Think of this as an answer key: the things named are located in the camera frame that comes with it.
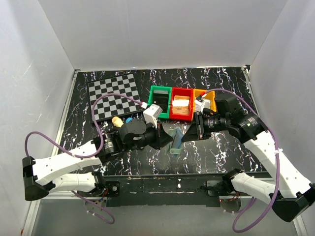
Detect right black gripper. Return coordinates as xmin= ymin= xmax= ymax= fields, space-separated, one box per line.
xmin=181 ymin=111 xmax=229 ymax=142

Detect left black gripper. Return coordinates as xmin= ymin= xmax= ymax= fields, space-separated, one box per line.
xmin=125 ymin=119 xmax=174 ymax=153

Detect light blue credit cards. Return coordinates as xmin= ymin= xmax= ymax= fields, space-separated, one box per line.
xmin=170 ymin=129 xmax=183 ymax=155

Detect grey-green card holder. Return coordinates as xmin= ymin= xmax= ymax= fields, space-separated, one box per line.
xmin=166 ymin=127 xmax=184 ymax=155

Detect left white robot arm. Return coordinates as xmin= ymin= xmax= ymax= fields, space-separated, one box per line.
xmin=22 ymin=117 xmax=173 ymax=201

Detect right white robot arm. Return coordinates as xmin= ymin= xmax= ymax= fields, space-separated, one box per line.
xmin=182 ymin=93 xmax=315 ymax=222

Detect brown cards in red bin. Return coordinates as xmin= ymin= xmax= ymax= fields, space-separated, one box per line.
xmin=172 ymin=95 xmax=190 ymax=115

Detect black cards in green bin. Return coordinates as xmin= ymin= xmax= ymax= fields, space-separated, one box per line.
xmin=153 ymin=90 xmax=169 ymax=113

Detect green plastic bin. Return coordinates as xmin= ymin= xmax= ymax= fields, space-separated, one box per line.
xmin=148 ymin=86 xmax=172 ymax=119

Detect red plastic bin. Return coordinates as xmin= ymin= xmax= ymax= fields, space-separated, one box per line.
xmin=169 ymin=87 xmax=193 ymax=122

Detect orange plastic bin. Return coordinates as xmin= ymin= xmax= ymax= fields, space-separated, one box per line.
xmin=192 ymin=89 xmax=217 ymax=112

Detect black front base bar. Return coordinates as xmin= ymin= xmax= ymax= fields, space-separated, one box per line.
xmin=100 ymin=174 xmax=235 ymax=207

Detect black grey chessboard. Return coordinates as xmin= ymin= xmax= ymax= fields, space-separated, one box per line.
xmin=88 ymin=73 xmax=143 ymax=122

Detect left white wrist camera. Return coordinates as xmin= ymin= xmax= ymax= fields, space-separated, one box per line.
xmin=143 ymin=104 xmax=162 ymax=128

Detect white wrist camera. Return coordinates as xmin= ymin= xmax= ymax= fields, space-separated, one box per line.
xmin=194 ymin=96 xmax=211 ymax=112
xmin=143 ymin=104 xmax=162 ymax=128

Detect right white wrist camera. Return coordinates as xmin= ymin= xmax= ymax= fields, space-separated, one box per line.
xmin=194 ymin=96 xmax=211 ymax=112

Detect cream wooden handle tool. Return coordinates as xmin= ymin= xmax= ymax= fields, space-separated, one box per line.
xmin=112 ymin=117 xmax=124 ymax=128

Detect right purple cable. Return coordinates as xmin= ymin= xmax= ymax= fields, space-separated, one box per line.
xmin=204 ymin=88 xmax=281 ymax=233

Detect purple cable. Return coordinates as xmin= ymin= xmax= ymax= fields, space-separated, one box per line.
xmin=24 ymin=93 xmax=148 ymax=225
xmin=204 ymin=88 xmax=281 ymax=233

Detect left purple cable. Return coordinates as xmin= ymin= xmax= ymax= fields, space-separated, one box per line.
xmin=24 ymin=93 xmax=148 ymax=225

